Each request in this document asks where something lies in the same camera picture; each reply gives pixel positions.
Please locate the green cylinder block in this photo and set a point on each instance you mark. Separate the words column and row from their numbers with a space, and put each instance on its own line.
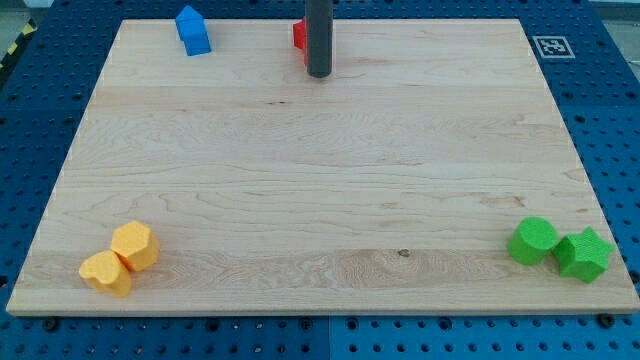
column 532, row 240

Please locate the yellow hexagon block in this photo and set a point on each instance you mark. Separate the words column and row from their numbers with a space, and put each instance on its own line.
column 136, row 246

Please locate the light wooden board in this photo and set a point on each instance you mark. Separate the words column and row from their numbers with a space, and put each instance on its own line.
column 390, row 187

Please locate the green star block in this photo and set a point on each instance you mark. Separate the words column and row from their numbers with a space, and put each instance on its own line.
column 583, row 255

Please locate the black bolt front right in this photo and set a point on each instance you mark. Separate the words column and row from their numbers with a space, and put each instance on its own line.
column 605, row 321

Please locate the red block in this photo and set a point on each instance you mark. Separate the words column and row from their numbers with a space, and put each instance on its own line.
column 300, row 38

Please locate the blue house-shaped block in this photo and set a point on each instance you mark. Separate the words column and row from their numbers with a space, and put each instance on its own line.
column 192, row 31

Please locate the white fiducial marker tag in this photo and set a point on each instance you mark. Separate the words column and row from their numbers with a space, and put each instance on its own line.
column 553, row 47

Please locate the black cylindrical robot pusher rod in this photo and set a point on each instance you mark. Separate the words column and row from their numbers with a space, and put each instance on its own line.
column 319, row 37

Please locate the yellow heart block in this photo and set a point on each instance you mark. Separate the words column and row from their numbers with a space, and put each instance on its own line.
column 104, row 272

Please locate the black bolt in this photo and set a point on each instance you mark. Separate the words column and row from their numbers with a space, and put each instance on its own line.
column 50, row 324
column 605, row 321

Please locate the black bolt front left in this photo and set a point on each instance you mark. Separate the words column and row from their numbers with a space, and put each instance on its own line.
column 50, row 324

